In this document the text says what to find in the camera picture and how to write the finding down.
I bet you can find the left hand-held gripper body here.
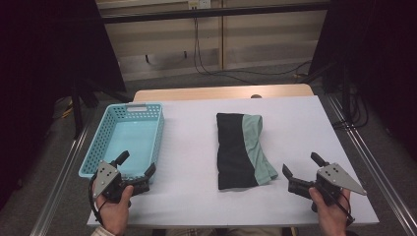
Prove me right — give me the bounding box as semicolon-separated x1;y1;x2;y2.
91;159;151;204

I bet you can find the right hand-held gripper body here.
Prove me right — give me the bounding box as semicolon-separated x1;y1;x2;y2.
287;162;368;214

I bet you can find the hand-held gripper black cable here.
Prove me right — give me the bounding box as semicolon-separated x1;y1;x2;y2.
328;188;356;228
87;172;110;227

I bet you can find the black floor cable bundle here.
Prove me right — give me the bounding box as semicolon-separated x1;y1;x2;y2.
331;84;371;131

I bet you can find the black hanging wall cable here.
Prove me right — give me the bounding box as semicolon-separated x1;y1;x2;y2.
192;17;313;86

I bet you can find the left hand-held gripper black cable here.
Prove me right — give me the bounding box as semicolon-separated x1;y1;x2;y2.
87;172;110;227

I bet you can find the person's right hand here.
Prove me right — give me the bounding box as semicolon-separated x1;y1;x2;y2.
308;186;352;236

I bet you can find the black curtain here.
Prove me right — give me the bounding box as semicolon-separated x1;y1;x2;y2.
308;0;417;162
0;0;128;211

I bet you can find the black metal stand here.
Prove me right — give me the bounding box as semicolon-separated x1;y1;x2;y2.
70;74;133;140
307;61;354;127

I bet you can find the right hand-held gripper black cable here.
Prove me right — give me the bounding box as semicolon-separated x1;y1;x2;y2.
328;188;356;228

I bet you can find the aluminium floor rail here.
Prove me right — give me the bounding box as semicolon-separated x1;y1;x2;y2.
323;92;417;236
29;107;96;236

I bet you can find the yellow floor cable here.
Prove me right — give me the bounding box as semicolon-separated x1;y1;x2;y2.
60;97;75;120

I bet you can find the white wall power outlet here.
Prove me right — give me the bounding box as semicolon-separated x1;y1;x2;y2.
188;0;211;11

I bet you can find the white table cover board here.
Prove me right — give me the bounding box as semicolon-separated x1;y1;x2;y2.
86;94;381;228

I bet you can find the light wooden table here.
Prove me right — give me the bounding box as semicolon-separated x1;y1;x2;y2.
133;83;316;103

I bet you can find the black horizontal bar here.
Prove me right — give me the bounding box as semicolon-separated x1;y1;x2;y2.
100;1;332;25

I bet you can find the light blue plastic basket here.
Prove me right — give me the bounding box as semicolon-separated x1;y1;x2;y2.
78;102;165;185

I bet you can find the black and green garment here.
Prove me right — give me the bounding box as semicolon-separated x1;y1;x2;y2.
215;112;279;191

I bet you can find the person's left hand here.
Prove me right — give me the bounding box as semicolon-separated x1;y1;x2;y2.
93;184;135;236

